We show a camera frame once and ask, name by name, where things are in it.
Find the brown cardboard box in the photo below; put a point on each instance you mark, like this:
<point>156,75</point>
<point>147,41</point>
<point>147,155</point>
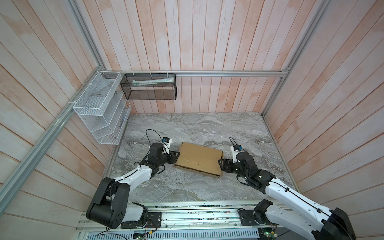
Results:
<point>200,160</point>

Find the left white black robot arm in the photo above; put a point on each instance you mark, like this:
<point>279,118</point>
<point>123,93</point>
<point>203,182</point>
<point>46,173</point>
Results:
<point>109,206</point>

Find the aluminium mounting rail frame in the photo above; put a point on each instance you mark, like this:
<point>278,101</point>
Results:
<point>208,215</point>

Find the black wire mesh basket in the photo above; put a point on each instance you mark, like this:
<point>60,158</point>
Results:
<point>149,93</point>

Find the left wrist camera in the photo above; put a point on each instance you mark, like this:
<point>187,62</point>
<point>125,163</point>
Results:
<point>167,142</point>

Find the white slotted cable duct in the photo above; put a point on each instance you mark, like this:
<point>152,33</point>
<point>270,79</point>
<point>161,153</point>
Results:
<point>207,234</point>

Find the right green circuit board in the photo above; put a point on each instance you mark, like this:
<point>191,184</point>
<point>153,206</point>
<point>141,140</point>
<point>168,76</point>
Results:
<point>266,235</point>

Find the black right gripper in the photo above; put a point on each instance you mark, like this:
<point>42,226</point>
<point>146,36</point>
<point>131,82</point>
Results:
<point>229,162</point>

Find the green circuit board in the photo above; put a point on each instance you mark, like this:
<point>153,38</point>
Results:
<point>266,235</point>
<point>139,236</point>

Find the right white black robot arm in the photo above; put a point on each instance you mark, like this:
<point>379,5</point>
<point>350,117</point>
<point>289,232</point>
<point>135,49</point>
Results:
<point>305,218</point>

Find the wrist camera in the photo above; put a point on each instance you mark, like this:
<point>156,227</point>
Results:
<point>167,142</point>
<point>236,149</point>

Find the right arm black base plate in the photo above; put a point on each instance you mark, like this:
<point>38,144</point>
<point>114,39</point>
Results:
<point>253,217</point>

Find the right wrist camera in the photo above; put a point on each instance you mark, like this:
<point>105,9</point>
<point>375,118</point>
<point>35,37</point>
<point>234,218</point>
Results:
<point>236,149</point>

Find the left green circuit board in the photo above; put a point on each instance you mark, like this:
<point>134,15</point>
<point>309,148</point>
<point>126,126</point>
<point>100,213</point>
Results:
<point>139,236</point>

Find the white wire mesh shelf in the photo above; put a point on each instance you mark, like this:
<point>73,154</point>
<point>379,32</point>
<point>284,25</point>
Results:
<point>103,108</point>

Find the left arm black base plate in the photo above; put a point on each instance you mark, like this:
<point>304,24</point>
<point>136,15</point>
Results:
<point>149,220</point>

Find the white paper in black basket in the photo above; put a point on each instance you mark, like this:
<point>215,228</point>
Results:
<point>153,82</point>

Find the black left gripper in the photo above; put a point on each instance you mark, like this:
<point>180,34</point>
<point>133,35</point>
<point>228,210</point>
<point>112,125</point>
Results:
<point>172,157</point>

